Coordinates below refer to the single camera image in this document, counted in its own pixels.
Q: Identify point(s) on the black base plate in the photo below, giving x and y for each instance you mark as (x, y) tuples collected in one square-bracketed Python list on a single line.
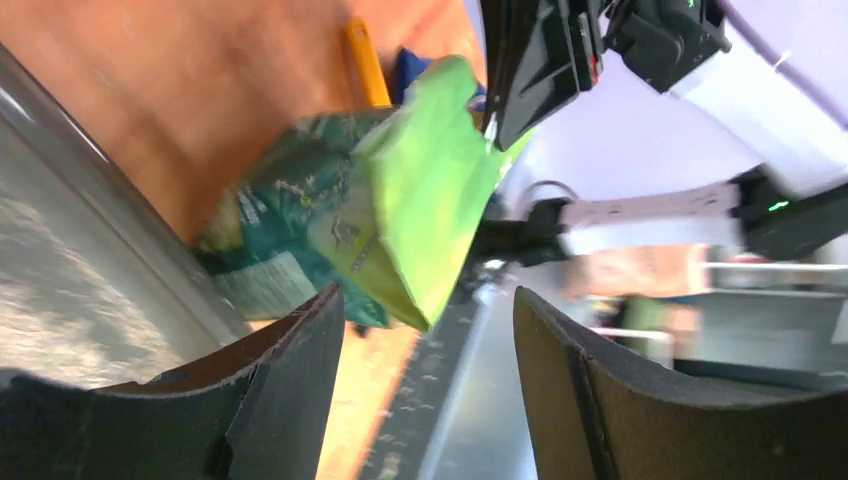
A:
[(413, 422)]

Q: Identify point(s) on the green litter bag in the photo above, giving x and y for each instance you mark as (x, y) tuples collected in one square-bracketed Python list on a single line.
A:
[(383, 203)]

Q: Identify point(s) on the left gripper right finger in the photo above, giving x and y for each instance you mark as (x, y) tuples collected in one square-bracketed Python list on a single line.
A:
[(597, 410)]

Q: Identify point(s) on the grey litter box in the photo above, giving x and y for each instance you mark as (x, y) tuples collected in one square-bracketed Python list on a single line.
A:
[(95, 288)]

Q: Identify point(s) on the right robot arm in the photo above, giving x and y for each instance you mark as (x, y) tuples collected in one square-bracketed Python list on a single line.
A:
[(665, 123)]

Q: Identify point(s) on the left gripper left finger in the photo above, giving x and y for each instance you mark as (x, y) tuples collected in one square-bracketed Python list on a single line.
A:
[(255, 409)]

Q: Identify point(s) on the yellow plastic scoop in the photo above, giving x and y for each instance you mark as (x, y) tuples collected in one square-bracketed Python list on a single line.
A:
[(367, 64)]

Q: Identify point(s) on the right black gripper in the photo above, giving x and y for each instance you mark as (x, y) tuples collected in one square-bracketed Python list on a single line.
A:
[(540, 55)]

